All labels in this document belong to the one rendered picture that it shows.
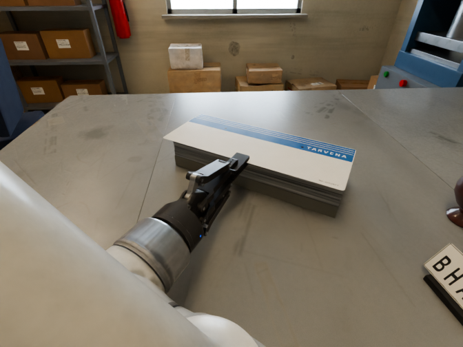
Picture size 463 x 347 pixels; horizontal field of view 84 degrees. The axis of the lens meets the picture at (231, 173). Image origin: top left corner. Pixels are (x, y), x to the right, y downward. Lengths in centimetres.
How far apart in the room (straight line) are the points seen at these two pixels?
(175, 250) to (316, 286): 23
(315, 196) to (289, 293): 20
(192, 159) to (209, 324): 47
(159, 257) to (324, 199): 34
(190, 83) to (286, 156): 262
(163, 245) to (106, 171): 42
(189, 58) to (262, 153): 260
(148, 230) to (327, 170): 34
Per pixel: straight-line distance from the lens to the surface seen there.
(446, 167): 86
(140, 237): 33
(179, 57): 309
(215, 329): 22
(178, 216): 36
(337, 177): 51
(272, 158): 53
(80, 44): 337
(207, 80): 307
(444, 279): 53
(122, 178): 68
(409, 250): 57
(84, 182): 70
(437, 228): 64
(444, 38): 243
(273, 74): 315
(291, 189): 55
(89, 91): 349
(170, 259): 33
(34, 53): 358
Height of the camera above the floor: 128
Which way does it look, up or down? 36 degrees down
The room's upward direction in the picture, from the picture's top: straight up
